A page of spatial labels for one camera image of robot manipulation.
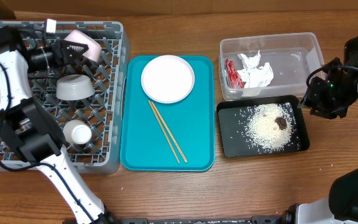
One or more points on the wooden chopstick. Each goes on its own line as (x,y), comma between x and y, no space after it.
(174,142)
(163,129)

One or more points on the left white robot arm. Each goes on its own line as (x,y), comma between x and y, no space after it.
(28,129)

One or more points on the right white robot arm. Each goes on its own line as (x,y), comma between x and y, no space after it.
(341,205)

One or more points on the grey shallow bowl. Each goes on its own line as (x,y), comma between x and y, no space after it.
(74,87)

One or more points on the white paper cup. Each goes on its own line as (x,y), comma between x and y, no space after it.
(77,132)

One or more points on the brown food chunk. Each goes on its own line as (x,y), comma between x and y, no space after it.
(281,122)

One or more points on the black rectangular tray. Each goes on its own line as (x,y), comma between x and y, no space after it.
(228,123)

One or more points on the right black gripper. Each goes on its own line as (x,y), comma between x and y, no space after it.
(319,101)

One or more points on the grey plastic dish rack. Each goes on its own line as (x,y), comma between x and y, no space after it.
(101,112)

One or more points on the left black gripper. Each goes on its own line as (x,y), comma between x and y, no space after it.
(63,53)

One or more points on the teal plastic serving tray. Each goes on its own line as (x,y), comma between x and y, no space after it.
(191,121)

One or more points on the white napkin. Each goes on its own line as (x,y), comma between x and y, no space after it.
(254,75)

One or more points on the pile of white rice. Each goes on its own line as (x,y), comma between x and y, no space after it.
(260,133)

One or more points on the large white round plate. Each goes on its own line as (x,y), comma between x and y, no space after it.
(167,79)

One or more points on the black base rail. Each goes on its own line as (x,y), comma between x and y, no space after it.
(258,219)

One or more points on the red snack wrapper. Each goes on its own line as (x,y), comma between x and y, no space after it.
(234,79)

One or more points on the clear plastic waste bin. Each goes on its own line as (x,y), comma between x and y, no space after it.
(292,58)

